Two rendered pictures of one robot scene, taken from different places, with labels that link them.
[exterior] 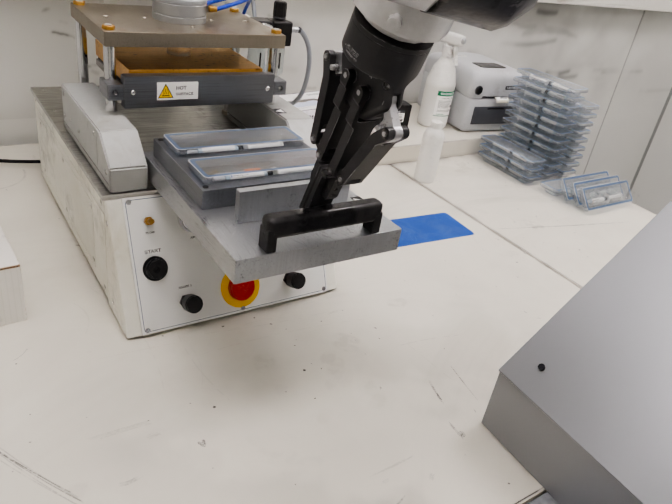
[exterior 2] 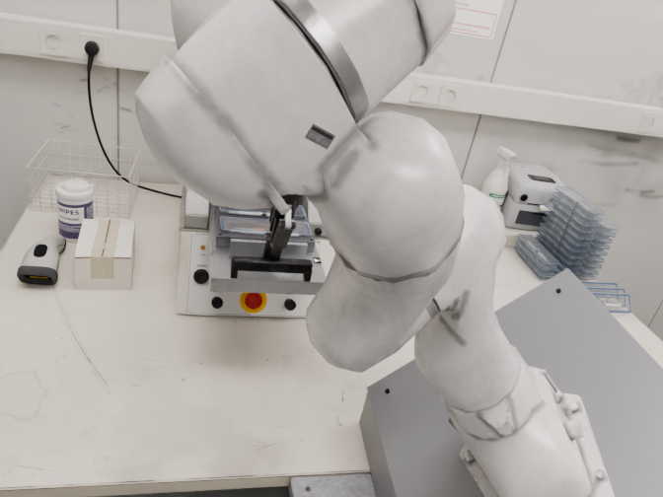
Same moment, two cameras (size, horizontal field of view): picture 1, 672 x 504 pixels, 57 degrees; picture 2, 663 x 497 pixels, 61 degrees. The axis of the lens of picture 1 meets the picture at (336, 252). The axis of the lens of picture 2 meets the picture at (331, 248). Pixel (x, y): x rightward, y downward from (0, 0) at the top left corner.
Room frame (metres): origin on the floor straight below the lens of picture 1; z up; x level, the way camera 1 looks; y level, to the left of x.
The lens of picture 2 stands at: (-0.19, -0.40, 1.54)
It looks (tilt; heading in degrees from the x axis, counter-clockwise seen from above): 28 degrees down; 21
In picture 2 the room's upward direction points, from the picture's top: 11 degrees clockwise
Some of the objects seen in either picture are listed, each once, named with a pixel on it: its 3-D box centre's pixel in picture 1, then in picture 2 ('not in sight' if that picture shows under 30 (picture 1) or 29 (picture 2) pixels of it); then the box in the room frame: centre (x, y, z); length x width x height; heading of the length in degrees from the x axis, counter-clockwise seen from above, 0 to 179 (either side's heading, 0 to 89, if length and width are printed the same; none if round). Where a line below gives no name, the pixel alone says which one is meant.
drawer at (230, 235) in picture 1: (265, 187); (263, 241); (0.71, 0.10, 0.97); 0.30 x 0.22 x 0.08; 38
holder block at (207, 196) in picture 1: (249, 164); (262, 225); (0.75, 0.13, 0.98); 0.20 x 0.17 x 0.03; 128
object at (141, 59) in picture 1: (184, 48); not in sight; (0.96, 0.28, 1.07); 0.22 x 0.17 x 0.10; 128
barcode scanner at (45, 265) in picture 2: not in sight; (45, 252); (0.59, 0.60, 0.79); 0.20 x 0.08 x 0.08; 38
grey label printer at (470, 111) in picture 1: (471, 90); (528, 195); (1.80, -0.31, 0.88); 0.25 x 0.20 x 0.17; 32
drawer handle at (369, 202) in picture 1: (323, 223); (271, 268); (0.60, 0.02, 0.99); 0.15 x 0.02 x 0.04; 128
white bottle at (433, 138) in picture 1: (430, 151); not in sight; (1.39, -0.18, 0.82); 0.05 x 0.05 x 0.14
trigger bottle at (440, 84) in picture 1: (442, 80); (496, 184); (1.69, -0.21, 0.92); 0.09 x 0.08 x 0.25; 45
